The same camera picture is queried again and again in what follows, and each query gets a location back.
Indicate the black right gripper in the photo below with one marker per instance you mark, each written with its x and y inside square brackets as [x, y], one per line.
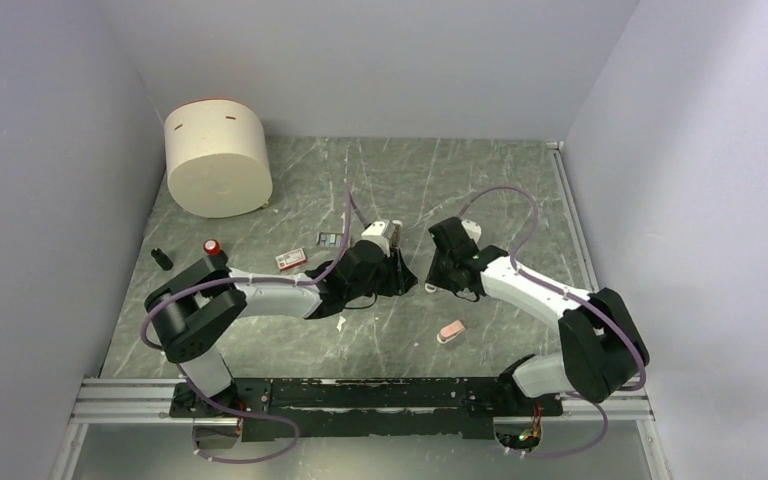
[435, 277]

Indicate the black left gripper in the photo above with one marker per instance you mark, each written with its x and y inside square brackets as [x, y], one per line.
[400, 279]

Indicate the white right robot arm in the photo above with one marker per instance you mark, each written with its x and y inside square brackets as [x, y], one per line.
[601, 349]

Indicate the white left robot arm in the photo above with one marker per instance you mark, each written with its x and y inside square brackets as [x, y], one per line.
[192, 311]

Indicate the red capped black bottle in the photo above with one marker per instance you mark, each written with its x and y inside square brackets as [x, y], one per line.
[213, 248]

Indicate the cream cylindrical container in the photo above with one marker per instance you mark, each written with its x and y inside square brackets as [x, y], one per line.
[216, 158]

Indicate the small black cylinder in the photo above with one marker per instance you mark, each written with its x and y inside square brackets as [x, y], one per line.
[162, 259]

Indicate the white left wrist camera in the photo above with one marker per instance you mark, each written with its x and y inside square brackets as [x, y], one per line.
[375, 233]

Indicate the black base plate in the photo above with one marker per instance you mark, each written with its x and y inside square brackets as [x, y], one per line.
[334, 408]

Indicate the aluminium frame rail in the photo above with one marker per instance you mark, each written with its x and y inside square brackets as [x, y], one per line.
[148, 402]

